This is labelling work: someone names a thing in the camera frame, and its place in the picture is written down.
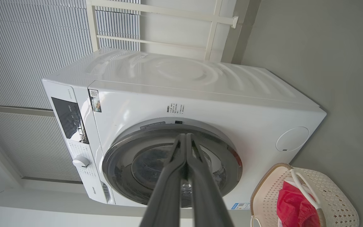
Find red and white garment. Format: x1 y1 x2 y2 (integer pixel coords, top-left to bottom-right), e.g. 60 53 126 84
277 180 320 227

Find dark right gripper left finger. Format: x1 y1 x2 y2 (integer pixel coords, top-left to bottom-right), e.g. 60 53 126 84
139 133 187 227

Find QR code sticker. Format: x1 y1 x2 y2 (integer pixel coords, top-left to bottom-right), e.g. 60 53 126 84
89 90 102 113

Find white washer control knob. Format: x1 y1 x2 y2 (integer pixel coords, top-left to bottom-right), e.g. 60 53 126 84
72 155 90 169

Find white front-load washing machine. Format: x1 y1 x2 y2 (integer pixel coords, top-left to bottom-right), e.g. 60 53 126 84
42 47 327 210

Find small printed text label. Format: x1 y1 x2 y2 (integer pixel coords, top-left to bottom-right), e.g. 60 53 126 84
166 103 185 114

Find round white filter cover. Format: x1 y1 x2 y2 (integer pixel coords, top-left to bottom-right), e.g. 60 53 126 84
276 127 309 152

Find black washer control display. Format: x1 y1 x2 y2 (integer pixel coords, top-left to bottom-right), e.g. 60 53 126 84
51 97 89 144

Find white window blinds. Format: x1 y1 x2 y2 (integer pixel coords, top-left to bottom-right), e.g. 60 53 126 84
0 0 141 182

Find white metal rack frame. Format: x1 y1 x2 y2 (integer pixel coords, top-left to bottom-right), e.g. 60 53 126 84
86 0 239 62

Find round black glass washer door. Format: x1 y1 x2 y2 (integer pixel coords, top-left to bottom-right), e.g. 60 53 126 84
102 125 243 208

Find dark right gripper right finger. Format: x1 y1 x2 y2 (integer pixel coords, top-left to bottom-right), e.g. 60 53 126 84
187 133 235 227

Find cream perforated laundry basket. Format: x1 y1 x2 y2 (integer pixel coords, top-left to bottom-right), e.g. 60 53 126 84
250 163 359 227

